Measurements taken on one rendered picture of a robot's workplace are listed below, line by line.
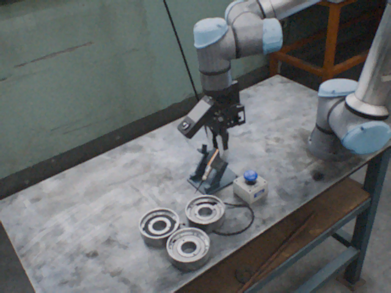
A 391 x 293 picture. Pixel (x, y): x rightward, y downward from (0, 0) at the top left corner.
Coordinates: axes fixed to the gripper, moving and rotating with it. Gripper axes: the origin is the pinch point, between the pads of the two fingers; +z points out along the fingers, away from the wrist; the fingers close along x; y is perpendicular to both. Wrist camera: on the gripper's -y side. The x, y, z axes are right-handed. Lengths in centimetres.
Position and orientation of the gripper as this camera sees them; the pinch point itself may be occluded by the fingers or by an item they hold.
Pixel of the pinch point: (218, 155)
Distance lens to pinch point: 109.4
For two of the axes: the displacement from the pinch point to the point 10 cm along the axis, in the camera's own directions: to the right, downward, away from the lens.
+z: 1.4, 8.1, 5.6
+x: -5.2, -4.3, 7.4
